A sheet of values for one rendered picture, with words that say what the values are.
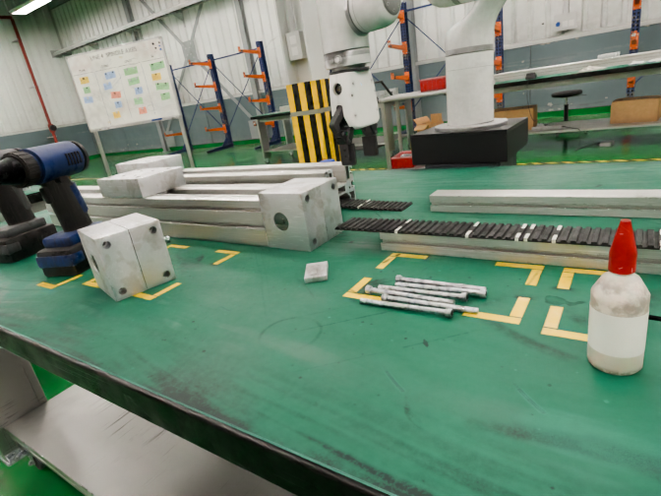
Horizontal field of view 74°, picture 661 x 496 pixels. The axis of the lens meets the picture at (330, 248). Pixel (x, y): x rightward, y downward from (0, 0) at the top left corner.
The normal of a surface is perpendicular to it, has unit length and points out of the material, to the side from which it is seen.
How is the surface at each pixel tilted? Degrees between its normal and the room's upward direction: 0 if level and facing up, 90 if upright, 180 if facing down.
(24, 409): 90
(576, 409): 0
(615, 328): 90
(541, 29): 90
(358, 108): 89
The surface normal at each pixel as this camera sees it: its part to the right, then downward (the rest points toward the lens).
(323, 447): -0.15, -0.93
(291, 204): -0.55, 0.36
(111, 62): -0.23, 0.37
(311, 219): 0.82, 0.07
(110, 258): 0.66, 0.16
